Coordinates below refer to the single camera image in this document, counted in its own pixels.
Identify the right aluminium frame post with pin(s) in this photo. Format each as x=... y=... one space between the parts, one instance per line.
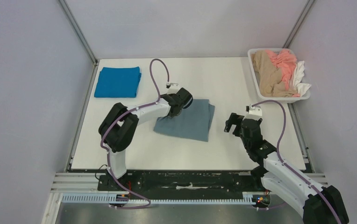
x=300 y=20

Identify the white slotted cable duct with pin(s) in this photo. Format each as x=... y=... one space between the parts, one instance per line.
x=112 y=198

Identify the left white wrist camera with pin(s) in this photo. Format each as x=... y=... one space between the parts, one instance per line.
x=172 y=88

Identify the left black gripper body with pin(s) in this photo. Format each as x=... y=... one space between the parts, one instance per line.
x=178 y=113

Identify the aluminium frame post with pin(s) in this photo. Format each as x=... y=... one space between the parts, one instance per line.
x=80 y=35
x=300 y=20

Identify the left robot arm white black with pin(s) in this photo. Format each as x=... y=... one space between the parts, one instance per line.
x=119 y=126

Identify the left aluminium frame post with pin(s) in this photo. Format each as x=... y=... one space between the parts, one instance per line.
x=80 y=35

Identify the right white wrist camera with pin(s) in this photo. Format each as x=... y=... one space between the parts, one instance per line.
x=253 y=112

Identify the folded bright blue t shirt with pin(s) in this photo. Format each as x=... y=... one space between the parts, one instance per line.
x=118 y=83

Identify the grey-blue t shirt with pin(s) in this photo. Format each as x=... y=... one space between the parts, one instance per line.
x=193 y=123

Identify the white t shirt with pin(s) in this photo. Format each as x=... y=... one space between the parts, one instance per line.
x=296 y=80

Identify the white plastic laundry basket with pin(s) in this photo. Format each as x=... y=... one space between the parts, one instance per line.
x=255 y=81

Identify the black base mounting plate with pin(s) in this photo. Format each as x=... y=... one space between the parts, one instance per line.
x=185 y=184

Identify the beige t shirt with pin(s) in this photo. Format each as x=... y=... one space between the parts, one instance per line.
x=268 y=73

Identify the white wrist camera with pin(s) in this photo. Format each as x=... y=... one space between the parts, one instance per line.
x=253 y=112
x=172 y=88

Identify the pink t shirt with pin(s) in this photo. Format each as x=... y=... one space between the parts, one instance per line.
x=286 y=62

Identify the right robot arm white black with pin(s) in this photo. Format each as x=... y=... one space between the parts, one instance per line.
x=315 y=203

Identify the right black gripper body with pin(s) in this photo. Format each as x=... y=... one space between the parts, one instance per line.
x=236 y=124

